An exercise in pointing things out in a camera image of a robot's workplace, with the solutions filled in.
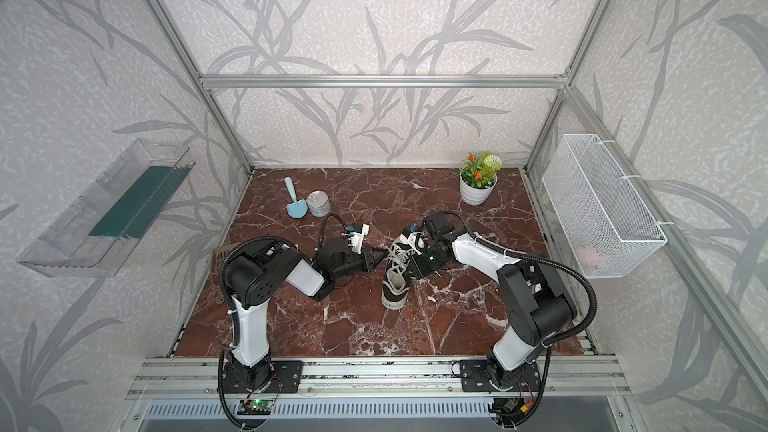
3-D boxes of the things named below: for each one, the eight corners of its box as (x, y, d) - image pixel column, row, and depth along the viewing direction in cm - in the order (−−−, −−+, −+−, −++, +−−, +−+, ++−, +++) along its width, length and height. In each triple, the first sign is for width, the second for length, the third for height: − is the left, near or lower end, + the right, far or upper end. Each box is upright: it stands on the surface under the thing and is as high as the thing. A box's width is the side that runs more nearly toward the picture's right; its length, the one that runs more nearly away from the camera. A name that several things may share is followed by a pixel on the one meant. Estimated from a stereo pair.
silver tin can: (308, 217, 108) (304, 207, 103) (312, 200, 113) (308, 190, 108) (328, 217, 108) (325, 207, 103) (332, 200, 113) (329, 190, 108)
